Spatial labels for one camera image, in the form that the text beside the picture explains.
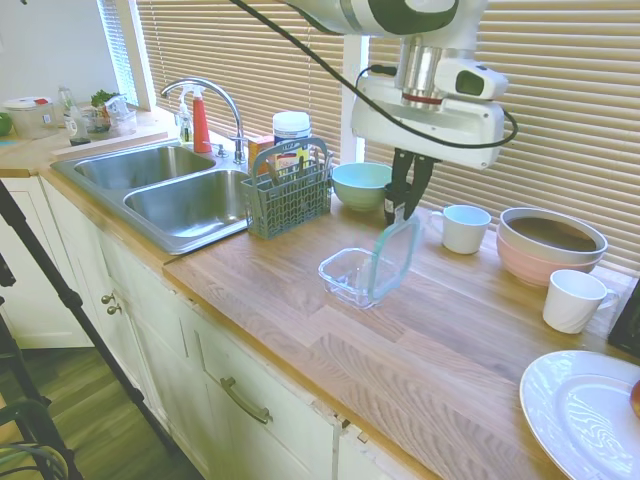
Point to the dark cup with sticker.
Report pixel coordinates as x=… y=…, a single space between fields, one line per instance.
x=388 y=195

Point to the chrome kitchen faucet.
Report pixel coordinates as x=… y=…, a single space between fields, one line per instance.
x=235 y=115

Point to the round metal cabinet knob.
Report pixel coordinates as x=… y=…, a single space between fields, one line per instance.
x=108 y=299
x=114 y=309

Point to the black toaster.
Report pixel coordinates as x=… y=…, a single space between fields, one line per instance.
x=627 y=325

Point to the wide white mug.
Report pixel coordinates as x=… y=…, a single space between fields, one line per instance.
x=465 y=232

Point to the teal rimmed container lid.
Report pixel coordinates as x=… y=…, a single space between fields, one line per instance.
x=392 y=260

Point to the tall white cup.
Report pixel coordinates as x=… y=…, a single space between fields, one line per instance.
x=570 y=305

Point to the green leafy herbs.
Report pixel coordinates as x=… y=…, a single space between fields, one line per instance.
x=102 y=96

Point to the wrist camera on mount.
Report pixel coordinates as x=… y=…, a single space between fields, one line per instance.
x=480 y=82

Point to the clear glass food container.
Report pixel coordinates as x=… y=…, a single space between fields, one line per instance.
x=345 y=272

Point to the chrome sink dispenser pump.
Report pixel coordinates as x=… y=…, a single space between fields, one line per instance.
x=220 y=152

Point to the small clear soap bottle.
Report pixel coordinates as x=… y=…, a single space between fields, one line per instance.
x=185 y=132

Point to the black camera stand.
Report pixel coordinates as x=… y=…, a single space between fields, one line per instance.
x=65 y=295

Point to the stainless steel sink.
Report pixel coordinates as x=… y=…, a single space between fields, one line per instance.
x=175 y=210

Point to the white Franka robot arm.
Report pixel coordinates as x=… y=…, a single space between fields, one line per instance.
x=425 y=20

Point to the clear glass bottle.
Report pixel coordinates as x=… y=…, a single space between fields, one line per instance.
x=65 y=100

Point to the plastic tub with white lid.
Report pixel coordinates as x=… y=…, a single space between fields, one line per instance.
x=30 y=122

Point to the white base cabinet run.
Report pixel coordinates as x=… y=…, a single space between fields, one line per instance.
x=150 y=350

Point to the red apple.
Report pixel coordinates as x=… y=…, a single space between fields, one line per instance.
x=636 y=400

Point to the white wipes canister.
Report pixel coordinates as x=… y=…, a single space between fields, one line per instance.
x=291 y=127

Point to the wide beige window blind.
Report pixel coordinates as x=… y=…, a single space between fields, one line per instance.
x=240 y=50
x=550 y=125

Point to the dark green clamp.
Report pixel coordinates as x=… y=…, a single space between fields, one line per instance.
x=25 y=407

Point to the mint green bowl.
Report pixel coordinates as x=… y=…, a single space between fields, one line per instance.
x=357 y=192

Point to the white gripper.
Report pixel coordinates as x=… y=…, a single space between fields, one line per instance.
x=440 y=120

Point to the grey plastic cutlery basket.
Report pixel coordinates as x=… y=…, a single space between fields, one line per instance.
x=287 y=210

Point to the metal cutlery piece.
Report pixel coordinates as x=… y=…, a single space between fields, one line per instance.
x=273 y=172
x=325 y=161
x=301 y=166

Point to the narrow beige window blind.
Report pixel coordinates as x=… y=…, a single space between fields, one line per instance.
x=117 y=50

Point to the pink bowl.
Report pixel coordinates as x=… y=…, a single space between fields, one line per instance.
x=530 y=272

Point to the orange cardboard box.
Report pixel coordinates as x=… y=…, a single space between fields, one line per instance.
x=260 y=150

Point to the white dinner plate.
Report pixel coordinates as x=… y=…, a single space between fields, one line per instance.
x=575 y=415

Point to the grey bowl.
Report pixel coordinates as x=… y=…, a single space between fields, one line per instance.
x=550 y=232

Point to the red spray bottle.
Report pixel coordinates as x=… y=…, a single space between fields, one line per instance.
x=201 y=130

